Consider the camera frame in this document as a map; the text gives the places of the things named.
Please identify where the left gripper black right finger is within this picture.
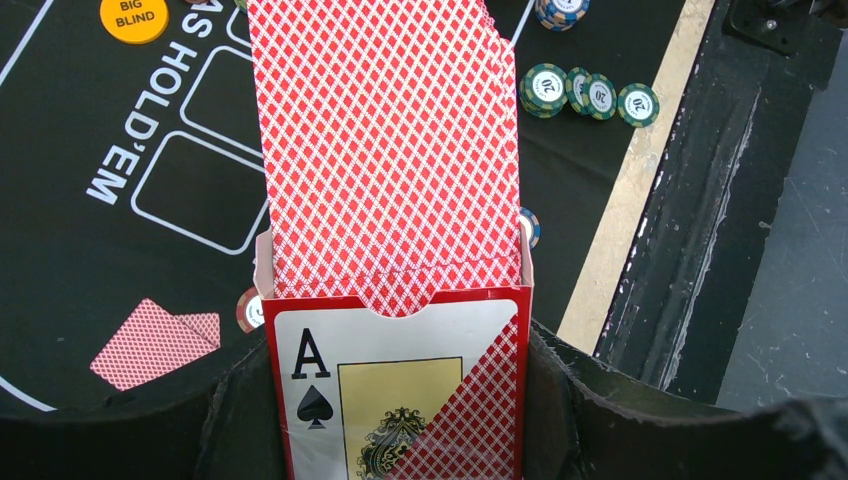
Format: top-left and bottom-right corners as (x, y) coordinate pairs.
(523, 323), (847, 479)

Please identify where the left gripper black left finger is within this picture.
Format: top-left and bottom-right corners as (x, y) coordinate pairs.
(1, 328), (285, 479)

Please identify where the red playing card box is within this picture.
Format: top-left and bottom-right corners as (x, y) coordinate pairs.
(254, 222), (533, 479)

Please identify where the single blue poker chip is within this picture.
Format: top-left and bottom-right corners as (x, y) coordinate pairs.
(519, 207), (541, 249)

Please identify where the red backed card deck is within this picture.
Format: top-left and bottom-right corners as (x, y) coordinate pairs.
(248, 1), (521, 316)

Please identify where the blue poker chip stack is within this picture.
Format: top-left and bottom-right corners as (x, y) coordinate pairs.
(534, 0), (591, 32)

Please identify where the orange big blind button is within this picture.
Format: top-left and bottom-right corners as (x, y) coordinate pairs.
(99, 0), (170, 45)

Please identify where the black poker table mat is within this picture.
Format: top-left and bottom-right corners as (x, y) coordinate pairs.
(1, 1), (686, 415)

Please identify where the green poker chip stack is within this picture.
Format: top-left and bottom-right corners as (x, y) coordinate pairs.
(517, 63), (567, 118)

